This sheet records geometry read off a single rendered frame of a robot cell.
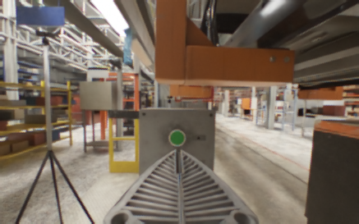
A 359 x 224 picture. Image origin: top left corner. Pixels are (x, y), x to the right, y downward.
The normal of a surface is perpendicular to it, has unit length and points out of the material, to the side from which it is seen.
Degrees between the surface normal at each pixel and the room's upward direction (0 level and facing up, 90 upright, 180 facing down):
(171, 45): 90
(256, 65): 90
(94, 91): 90
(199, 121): 90
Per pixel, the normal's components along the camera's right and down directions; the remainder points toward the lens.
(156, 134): 0.03, 0.07
